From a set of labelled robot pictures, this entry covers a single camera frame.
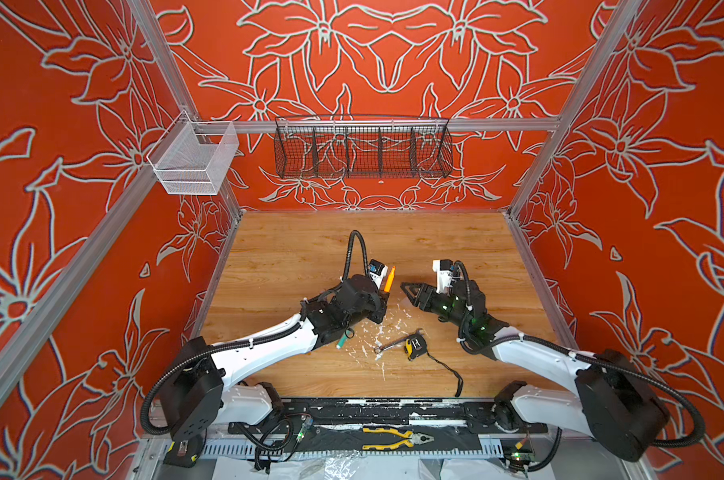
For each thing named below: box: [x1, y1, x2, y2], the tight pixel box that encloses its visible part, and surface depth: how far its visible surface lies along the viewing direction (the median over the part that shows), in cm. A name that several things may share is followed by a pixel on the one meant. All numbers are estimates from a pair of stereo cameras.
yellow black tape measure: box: [404, 334, 427, 361], surface depth 84 cm
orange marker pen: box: [384, 266, 396, 293], surface depth 79 cm
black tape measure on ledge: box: [163, 434, 207, 468], surface depth 68 cm
